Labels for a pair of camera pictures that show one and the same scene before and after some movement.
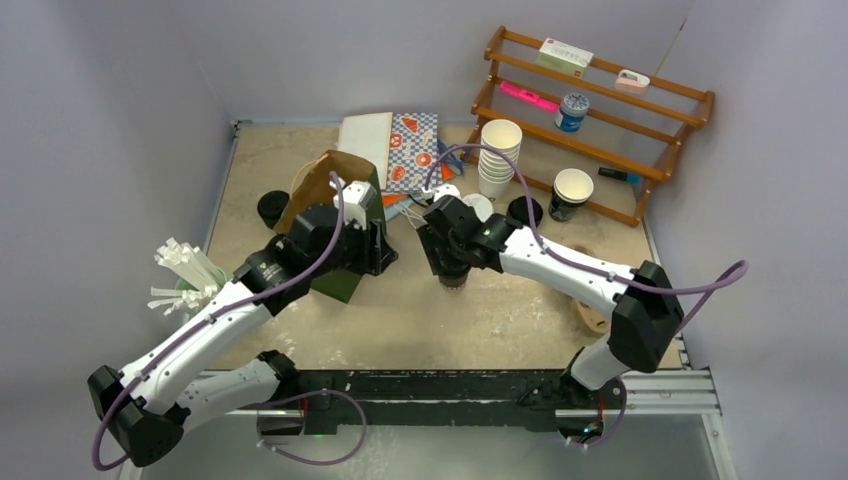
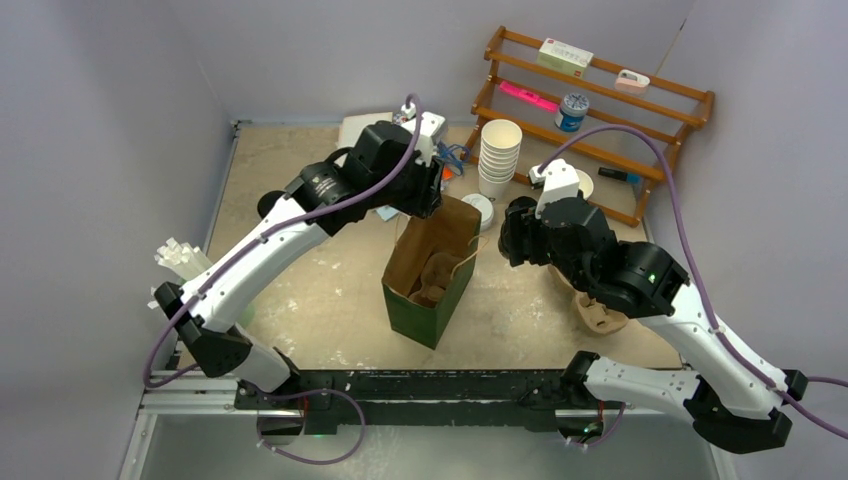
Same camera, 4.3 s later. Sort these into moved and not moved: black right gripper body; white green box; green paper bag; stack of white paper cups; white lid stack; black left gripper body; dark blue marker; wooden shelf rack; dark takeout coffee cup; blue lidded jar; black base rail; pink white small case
Moved: black right gripper body; dark takeout coffee cup; black left gripper body; green paper bag
Not moved: black base rail; pink white small case; blue lidded jar; stack of white paper cups; white lid stack; dark blue marker; wooden shelf rack; white green box
